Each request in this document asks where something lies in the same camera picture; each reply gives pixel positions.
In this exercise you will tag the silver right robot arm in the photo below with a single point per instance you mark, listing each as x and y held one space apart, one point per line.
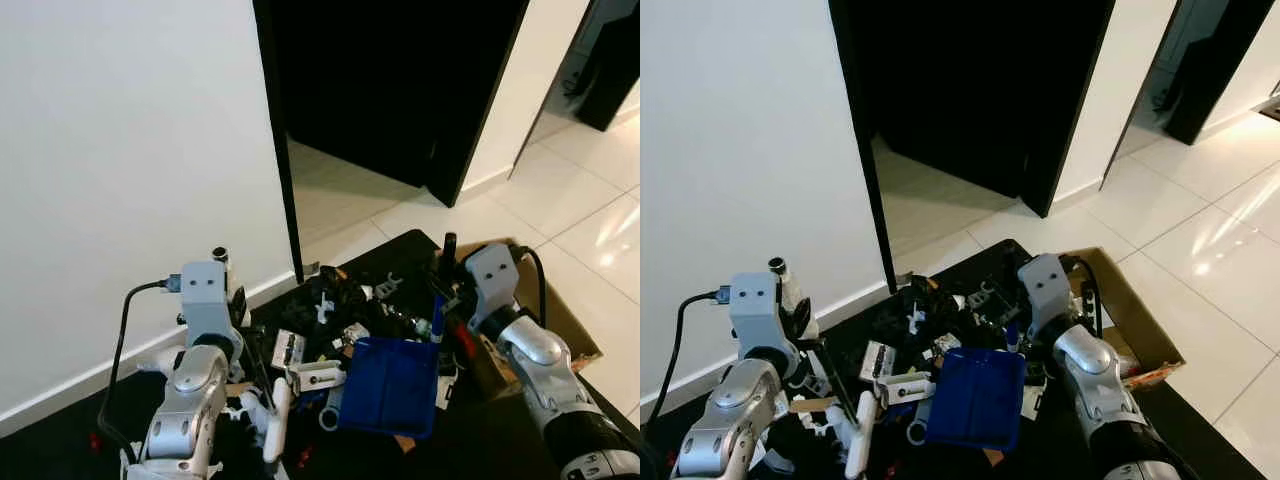
1090 365
540 350

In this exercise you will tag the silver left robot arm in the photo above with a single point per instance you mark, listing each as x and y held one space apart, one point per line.
190 400
735 410

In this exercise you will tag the black floor mat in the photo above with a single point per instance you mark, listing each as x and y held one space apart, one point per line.
1190 410
470 440

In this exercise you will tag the small white labelled box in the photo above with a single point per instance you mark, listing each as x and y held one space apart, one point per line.
877 361
288 349

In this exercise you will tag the brown cardboard box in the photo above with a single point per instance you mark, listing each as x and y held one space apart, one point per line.
560 310
1130 300

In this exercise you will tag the wooden cylinder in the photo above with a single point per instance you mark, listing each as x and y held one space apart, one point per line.
405 444
994 457

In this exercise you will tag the large black open door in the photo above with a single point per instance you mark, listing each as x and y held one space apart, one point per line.
980 80
400 80

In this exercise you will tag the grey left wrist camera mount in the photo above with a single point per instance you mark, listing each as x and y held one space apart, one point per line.
207 300
757 310

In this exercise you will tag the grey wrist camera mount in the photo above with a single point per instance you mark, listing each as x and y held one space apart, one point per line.
757 310
1045 285
492 275
207 300

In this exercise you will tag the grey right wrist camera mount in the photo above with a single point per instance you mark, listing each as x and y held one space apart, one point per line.
1045 285
492 275

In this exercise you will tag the white plastic bracket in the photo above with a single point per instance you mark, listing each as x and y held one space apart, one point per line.
905 388
318 377

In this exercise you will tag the black door frame post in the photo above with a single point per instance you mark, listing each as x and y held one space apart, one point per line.
280 150
865 150

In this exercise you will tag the thin black door frame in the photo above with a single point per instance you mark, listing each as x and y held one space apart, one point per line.
550 95
1140 100

